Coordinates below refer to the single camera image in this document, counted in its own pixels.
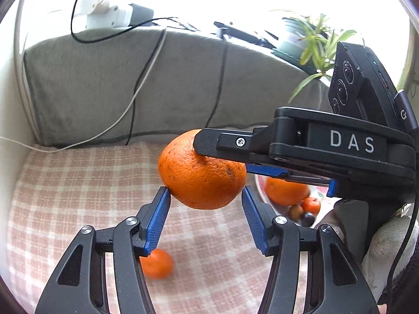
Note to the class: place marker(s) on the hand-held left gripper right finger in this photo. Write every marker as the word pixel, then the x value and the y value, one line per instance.
pixel 257 222

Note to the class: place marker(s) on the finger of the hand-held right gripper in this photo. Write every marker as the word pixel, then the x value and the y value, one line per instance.
pixel 265 170
pixel 229 147

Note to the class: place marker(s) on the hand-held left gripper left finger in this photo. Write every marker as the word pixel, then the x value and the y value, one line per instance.
pixel 157 222

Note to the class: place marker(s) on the white oval plate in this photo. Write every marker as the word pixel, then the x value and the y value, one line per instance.
pixel 262 189

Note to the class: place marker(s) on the small brown fruit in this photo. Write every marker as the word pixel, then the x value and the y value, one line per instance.
pixel 295 210

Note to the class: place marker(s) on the large speckled orange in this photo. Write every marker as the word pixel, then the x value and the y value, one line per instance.
pixel 199 176

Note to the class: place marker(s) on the orange mandarin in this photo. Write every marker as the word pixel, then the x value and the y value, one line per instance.
pixel 160 265

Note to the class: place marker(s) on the dark purple plum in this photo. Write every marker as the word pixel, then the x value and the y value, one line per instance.
pixel 307 219

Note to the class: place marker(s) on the small red-orange tomato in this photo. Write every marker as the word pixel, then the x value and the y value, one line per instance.
pixel 311 204

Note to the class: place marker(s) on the person's right hand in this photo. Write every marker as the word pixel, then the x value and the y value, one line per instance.
pixel 386 238

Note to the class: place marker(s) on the smooth round orange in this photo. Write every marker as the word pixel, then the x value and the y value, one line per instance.
pixel 284 191

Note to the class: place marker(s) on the pink plaid blanket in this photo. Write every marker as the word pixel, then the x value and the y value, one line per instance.
pixel 65 196

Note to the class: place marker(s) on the potted spider plant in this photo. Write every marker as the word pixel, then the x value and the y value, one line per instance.
pixel 314 42

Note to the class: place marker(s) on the grey blanket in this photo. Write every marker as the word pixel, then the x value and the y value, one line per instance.
pixel 81 81

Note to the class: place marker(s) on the black plug adapter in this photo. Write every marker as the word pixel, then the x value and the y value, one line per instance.
pixel 140 13

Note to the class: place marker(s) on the white plug adapter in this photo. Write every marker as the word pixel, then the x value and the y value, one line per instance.
pixel 111 16

